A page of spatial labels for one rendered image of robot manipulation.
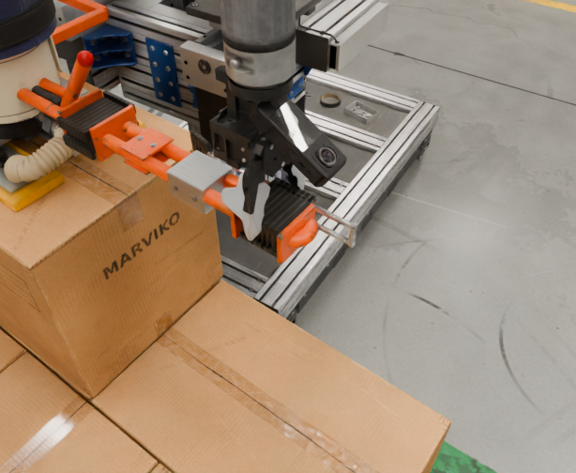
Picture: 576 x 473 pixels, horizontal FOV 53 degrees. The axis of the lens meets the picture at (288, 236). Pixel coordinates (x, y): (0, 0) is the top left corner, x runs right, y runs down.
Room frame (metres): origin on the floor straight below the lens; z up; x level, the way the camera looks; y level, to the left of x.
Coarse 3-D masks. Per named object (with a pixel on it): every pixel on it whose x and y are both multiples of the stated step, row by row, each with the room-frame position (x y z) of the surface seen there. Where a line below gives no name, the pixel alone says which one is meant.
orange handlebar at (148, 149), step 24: (72, 0) 1.19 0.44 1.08; (72, 24) 1.07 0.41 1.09; (96, 24) 1.11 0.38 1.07; (24, 96) 0.83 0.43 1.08; (120, 144) 0.70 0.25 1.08; (144, 144) 0.69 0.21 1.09; (168, 144) 0.69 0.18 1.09; (144, 168) 0.65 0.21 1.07; (168, 168) 0.64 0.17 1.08; (216, 192) 0.59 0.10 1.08
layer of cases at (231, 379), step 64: (192, 320) 0.77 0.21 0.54; (256, 320) 0.77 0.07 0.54; (0, 384) 0.61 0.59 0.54; (64, 384) 0.61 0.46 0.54; (128, 384) 0.61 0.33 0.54; (192, 384) 0.61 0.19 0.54; (256, 384) 0.61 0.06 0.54; (320, 384) 0.61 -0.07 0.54; (384, 384) 0.61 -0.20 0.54; (0, 448) 0.48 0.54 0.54; (64, 448) 0.48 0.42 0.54; (128, 448) 0.48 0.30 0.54; (192, 448) 0.48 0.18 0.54; (256, 448) 0.48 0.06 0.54; (320, 448) 0.48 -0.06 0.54; (384, 448) 0.48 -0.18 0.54
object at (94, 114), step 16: (96, 96) 0.80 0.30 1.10; (112, 96) 0.80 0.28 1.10; (64, 112) 0.75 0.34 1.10; (80, 112) 0.77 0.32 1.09; (96, 112) 0.77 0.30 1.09; (112, 112) 0.77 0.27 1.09; (128, 112) 0.76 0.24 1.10; (64, 128) 0.73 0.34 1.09; (80, 128) 0.71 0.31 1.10; (96, 128) 0.71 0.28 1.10; (112, 128) 0.73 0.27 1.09; (80, 144) 0.72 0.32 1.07; (96, 144) 0.70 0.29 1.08
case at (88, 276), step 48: (48, 192) 0.74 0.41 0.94; (96, 192) 0.74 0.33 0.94; (144, 192) 0.76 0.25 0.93; (0, 240) 0.63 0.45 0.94; (48, 240) 0.63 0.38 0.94; (96, 240) 0.67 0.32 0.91; (144, 240) 0.74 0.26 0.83; (192, 240) 0.84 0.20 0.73; (0, 288) 0.68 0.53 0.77; (48, 288) 0.59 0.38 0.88; (96, 288) 0.65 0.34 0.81; (144, 288) 0.72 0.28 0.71; (192, 288) 0.82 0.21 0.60; (48, 336) 0.61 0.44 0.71; (96, 336) 0.62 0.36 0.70; (144, 336) 0.70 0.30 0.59; (96, 384) 0.59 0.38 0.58
